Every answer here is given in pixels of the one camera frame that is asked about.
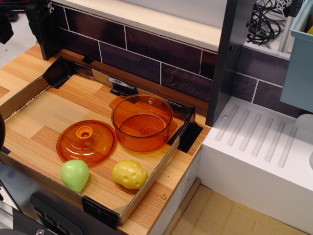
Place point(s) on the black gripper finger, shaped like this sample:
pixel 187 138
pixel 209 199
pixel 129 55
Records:
pixel 6 31

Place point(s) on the teal plastic bin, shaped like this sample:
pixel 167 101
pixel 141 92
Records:
pixel 298 85

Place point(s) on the dark grey vertical post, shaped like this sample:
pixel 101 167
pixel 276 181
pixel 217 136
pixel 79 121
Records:
pixel 234 33

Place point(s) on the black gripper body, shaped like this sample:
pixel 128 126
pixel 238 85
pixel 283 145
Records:
pixel 37 11

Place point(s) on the orange transparent pot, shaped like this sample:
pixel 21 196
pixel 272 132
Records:
pixel 142 122

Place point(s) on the green toy pear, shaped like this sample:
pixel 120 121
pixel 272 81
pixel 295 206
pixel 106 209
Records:
pixel 75 174

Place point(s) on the white dish drainer sink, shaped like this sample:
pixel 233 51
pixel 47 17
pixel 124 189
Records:
pixel 262 159

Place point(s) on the yellow toy potato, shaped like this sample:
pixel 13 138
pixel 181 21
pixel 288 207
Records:
pixel 129 174

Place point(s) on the orange transparent pot lid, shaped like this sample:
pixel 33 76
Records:
pixel 91 141

